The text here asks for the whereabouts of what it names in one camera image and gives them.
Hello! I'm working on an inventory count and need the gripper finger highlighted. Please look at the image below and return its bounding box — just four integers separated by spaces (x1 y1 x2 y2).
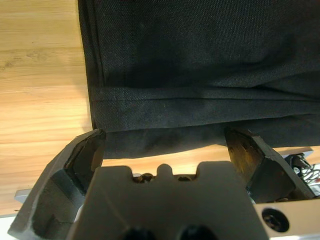
224 126 316 204
8 128 107 240

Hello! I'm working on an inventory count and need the orange black cable bundle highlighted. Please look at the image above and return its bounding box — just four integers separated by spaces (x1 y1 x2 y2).
298 162 320 187

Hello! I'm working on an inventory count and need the arm grey base plate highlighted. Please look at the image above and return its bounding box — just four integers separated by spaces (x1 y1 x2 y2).
14 188 33 204

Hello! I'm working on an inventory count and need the black polo shirt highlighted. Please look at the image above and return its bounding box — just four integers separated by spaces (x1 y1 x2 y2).
76 0 320 160

